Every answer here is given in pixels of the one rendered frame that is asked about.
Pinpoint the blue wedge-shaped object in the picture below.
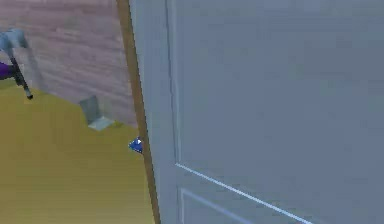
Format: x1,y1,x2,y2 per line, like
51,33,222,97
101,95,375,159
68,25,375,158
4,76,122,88
128,136,144,155

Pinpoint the grey panelled room door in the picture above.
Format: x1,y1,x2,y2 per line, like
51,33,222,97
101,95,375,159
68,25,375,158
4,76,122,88
115,0,384,224

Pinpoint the purple cushion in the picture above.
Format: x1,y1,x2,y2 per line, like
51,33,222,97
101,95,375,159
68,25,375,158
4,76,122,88
0,61,16,81

